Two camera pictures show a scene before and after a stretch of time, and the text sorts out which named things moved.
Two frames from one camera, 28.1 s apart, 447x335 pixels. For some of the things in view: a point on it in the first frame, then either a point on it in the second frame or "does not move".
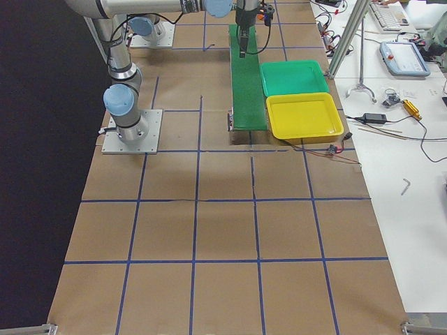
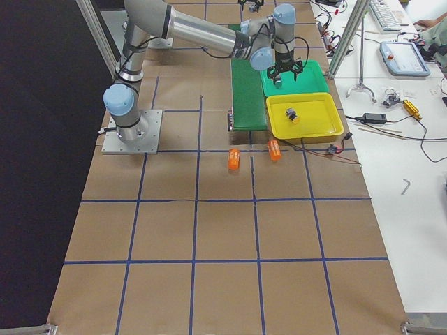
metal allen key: x=408 y=183 does not move
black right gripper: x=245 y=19 to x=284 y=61
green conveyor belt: x=248 y=104 does not move
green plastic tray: x=286 y=77 does not move
